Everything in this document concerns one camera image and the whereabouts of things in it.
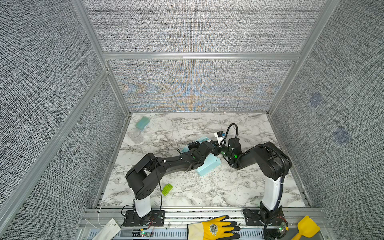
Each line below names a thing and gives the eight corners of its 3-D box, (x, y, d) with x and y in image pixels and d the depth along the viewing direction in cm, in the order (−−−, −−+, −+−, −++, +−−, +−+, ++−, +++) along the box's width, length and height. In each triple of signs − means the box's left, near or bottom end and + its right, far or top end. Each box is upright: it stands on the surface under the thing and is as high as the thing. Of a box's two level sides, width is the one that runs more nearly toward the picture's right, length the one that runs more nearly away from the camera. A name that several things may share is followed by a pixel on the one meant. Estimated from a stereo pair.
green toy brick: (161, 192, 83) (160, 191, 81) (168, 184, 86) (168, 182, 84) (165, 196, 82) (165, 195, 80) (173, 187, 85) (172, 186, 83)
